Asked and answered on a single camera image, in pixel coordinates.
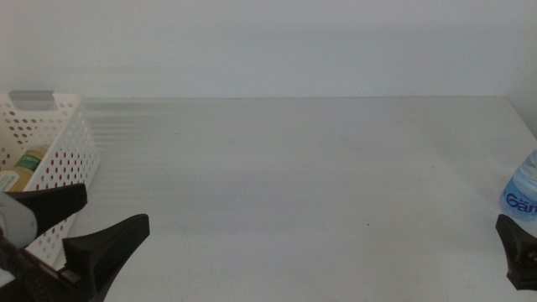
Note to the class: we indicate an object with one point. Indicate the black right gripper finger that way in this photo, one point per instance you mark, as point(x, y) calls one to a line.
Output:
point(520, 251)

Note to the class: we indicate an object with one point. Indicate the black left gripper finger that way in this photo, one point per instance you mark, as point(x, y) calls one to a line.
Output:
point(58, 203)
point(105, 247)

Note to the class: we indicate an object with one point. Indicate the clear bottle with yellow liquid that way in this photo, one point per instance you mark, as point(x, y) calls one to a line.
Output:
point(21, 176)

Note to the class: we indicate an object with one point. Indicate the water bottle with blue label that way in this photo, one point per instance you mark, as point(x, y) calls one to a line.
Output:
point(522, 197)

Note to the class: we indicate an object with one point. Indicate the white perforated plastic basket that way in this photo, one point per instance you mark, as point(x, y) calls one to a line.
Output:
point(65, 97)

